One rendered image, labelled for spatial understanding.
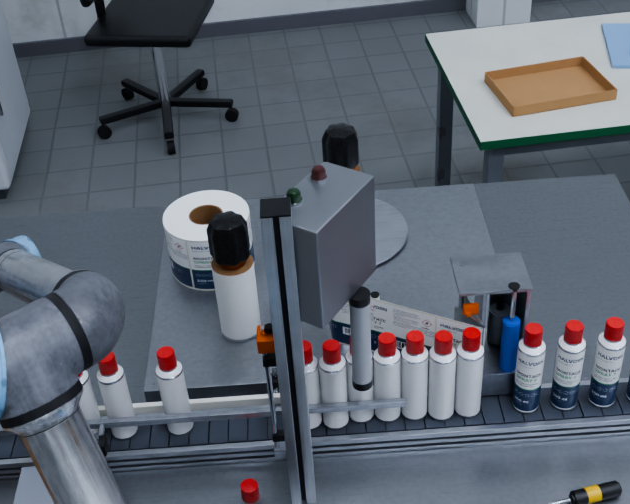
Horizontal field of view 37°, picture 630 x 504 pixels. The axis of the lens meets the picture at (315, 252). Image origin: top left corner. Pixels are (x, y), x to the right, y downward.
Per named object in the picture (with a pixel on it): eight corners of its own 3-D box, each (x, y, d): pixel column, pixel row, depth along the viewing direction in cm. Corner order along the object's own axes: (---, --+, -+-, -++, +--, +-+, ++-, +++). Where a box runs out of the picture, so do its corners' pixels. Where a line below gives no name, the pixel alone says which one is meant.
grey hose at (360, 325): (371, 375, 168) (369, 285, 155) (373, 390, 165) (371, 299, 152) (351, 377, 168) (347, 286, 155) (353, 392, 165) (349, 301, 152)
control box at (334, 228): (377, 270, 158) (375, 175, 146) (323, 330, 147) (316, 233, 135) (325, 252, 163) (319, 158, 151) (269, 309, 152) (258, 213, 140)
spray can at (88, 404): (106, 423, 189) (85, 349, 176) (103, 444, 185) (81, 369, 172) (80, 425, 189) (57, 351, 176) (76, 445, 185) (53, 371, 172)
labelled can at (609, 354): (610, 388, 189) (625, 311, 176) (618, 408, 185) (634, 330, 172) (584, 390, 189) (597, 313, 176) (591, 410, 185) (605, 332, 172)
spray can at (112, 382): (139, 419, 189) (121, 345, 176) (137, 439, 185) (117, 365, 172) (113, 421, 189) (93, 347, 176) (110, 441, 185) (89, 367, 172)
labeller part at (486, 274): (520, 254, 183) (520, 250, 182) (533, 292, 174) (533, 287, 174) (449, 259, 183) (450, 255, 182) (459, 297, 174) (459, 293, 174)
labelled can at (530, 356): (535, 394, 189) (544, 317, 176) (541, 413, 185) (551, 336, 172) (509, 395, 189) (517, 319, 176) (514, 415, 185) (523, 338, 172)
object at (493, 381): (511, 348, 199) (520, 251, 183) (524, 393, 189) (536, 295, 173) (444, 352, 199) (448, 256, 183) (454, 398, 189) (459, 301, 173)
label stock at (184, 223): (172, 295, 219) (163, 246, 210) (171, 244, 234) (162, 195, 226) (258, 284, 220) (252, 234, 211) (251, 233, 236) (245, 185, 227)
